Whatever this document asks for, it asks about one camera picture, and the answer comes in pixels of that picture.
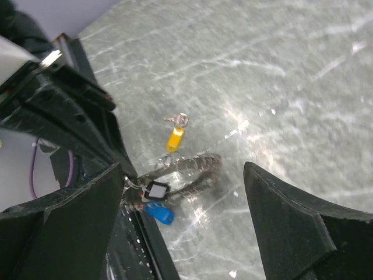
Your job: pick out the black head key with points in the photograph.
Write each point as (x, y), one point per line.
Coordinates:
(155, 191)

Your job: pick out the metal disc keyring with rings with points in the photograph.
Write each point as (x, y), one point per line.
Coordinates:
(187, 177)

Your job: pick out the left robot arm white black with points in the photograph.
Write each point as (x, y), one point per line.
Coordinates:
(20, 31)

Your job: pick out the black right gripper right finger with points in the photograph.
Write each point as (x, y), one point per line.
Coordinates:
(301, 236)

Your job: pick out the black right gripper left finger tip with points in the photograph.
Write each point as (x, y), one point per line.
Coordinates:
(62, 235)

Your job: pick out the blue key tag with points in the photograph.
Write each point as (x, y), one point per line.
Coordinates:
(160, 212)

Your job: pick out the yellow tag key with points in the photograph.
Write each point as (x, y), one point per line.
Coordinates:
(180, 121)

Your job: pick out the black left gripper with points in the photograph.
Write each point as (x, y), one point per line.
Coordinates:
(49, 99)

